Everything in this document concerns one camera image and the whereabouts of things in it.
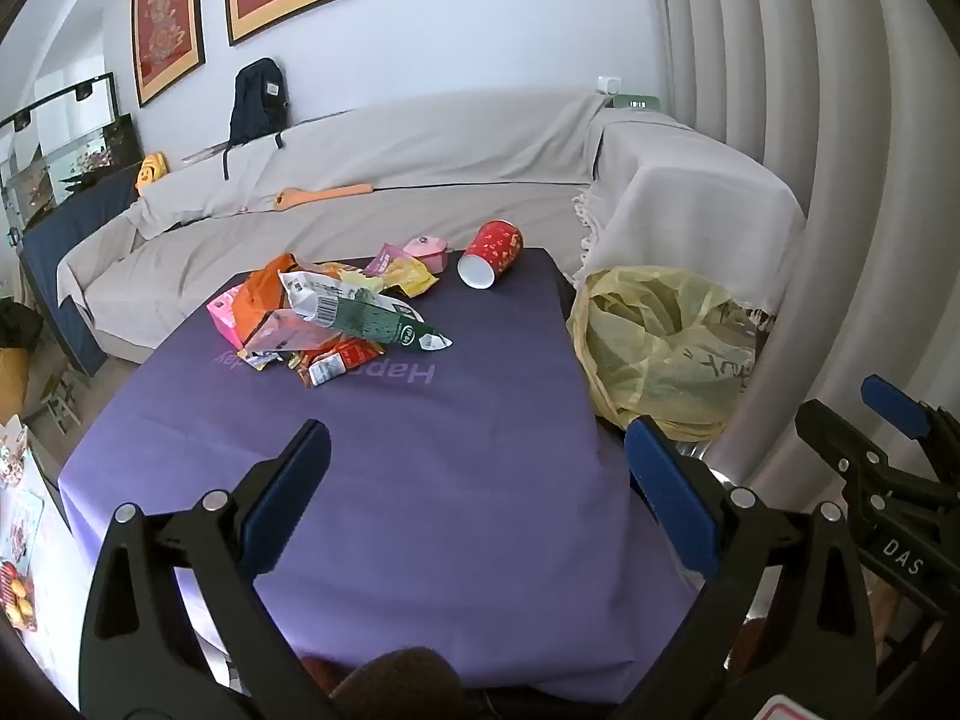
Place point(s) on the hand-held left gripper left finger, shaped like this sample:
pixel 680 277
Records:
pixel 292 495

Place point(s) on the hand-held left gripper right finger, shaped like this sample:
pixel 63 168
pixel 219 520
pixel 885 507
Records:
pixel 667 495

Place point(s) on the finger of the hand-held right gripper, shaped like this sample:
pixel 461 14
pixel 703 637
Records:
pixel 829 435
pixel 892 397

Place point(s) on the yellow plastic bag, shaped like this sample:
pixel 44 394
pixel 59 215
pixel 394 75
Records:
pixel 645 360

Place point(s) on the orange snack packet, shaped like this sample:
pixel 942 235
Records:
pixel 259 296

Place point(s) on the pink snack wrapper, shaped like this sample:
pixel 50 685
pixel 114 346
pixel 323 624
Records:
pixel 384 256

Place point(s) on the red white-ended sachet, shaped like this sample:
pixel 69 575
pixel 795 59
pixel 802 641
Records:
pixel 326 371

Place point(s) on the red snack wrapper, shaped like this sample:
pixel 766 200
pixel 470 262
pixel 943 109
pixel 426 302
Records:
pixel 349 352

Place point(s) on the purple tablecloth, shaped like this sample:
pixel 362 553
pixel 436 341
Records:
pixel 450 480

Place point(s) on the pink toy fridge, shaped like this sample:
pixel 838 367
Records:
pixel 223 319

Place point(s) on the person's dark brown clothing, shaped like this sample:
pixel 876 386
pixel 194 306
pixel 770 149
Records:
pixel 405 679

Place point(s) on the yellow snack packet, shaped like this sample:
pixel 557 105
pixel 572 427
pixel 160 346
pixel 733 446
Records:
pixel 412 277

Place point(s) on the wooden stool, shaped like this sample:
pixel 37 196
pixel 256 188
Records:
pixel 60 405

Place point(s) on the pink toy pot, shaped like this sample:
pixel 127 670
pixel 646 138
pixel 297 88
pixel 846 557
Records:
pixel 427 249

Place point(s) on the colourful printed sheet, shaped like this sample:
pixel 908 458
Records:
pixel 15 540

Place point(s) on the orange back scratcher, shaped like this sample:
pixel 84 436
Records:
pixel 315 197

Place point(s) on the cardboard box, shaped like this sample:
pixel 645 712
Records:
pixel 11 379

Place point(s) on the red paper cup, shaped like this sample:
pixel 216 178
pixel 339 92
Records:
pixel 495 244

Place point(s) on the white curtain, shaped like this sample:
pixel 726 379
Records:
pixel 825 90

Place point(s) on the black bag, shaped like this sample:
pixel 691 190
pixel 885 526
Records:
pixel 19 322

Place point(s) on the dark blue cloth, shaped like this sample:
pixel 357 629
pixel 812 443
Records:
pixel 52 277

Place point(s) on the pale flat stick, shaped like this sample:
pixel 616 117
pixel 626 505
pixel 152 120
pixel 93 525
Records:
pixel 202 152

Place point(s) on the yellow plush toy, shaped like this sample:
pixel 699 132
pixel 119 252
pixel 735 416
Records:
pixel 152 169

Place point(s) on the grey covered sofa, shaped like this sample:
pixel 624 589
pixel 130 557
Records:
pixel 450 157

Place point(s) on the green digital clock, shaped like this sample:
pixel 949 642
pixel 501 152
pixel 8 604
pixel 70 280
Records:
pixel 634 101

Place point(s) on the dark blue backpack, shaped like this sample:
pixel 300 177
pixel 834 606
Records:
pixel 259 101

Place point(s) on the glass fish tank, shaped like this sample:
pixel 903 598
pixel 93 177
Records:
pixel 67 142

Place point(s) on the white wall device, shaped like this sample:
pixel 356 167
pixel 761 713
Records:
pixel 609 84

